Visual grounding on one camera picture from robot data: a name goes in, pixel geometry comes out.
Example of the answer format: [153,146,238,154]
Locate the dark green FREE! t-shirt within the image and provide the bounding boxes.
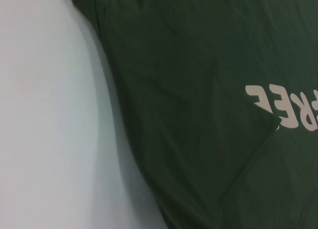
[67,0,318,229]

